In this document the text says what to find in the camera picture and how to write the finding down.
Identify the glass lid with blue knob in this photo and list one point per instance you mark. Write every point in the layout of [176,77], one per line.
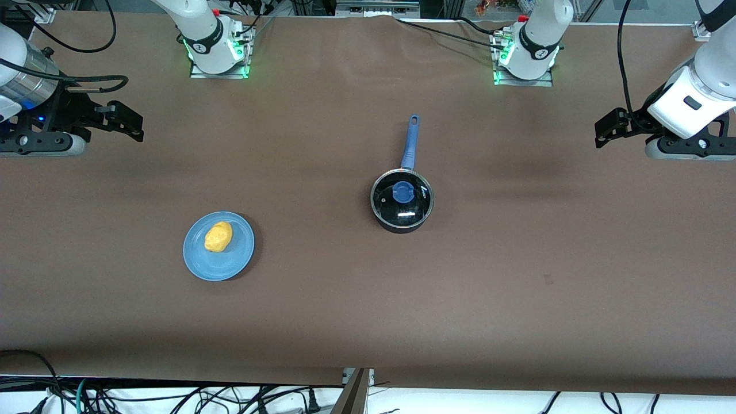
[415,204]

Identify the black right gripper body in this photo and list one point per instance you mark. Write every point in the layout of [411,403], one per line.
[64,112]

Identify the brown table cover sheet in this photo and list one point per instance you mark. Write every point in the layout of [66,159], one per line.
[517,287]

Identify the aluminium frame strut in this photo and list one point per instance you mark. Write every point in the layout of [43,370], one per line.
[353,397]

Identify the aluminium frame rail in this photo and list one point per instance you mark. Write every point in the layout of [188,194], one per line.
[376,8]

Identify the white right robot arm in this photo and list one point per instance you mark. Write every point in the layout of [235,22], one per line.
[201,29]

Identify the yellow potato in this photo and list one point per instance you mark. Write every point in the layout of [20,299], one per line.
[218,237]

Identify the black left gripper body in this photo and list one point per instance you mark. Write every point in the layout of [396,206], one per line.
[639,122]

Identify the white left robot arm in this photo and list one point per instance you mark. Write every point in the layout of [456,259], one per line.
[540,34]

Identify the blue round plate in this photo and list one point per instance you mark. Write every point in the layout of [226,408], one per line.
[230,260]

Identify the colourful small objects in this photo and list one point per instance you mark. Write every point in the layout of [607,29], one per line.
[487,7]

